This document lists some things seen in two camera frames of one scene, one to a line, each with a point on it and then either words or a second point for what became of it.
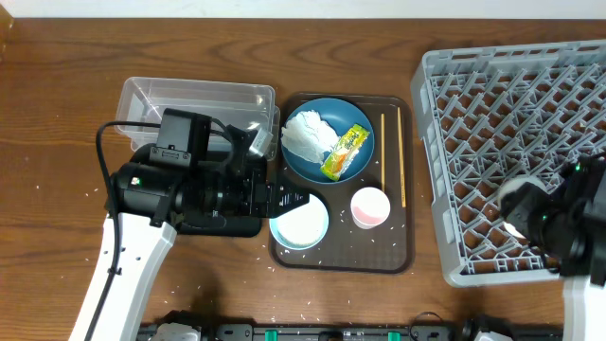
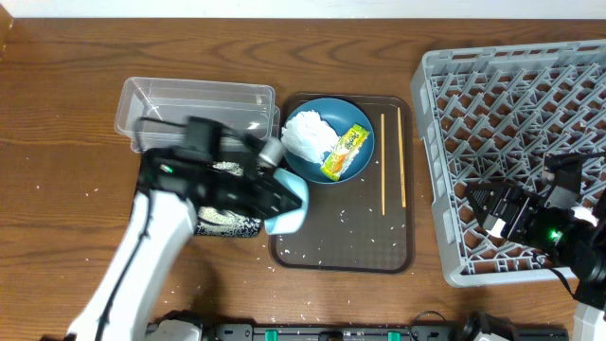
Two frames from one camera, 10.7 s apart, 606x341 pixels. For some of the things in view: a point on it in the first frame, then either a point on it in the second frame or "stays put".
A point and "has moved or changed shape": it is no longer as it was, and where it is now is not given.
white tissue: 308,135 stays put
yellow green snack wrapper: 345,152 stays put
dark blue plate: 342,116 stays put
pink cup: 369,206 has moved or changed shape
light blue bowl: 302,227 has moved or changed shape
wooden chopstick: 383,148 stays put
